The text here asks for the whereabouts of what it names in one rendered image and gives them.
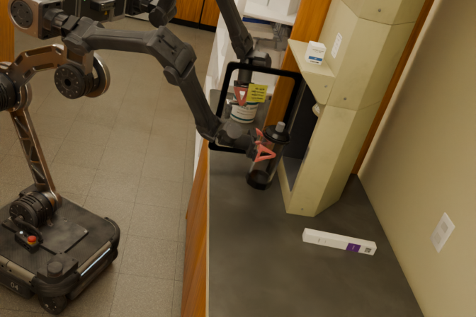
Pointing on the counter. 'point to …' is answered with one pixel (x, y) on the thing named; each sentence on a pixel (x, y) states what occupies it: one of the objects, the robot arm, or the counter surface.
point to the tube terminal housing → (345, 105)
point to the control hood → (313, 72)
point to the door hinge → (296, 105)
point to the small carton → (315, 52)
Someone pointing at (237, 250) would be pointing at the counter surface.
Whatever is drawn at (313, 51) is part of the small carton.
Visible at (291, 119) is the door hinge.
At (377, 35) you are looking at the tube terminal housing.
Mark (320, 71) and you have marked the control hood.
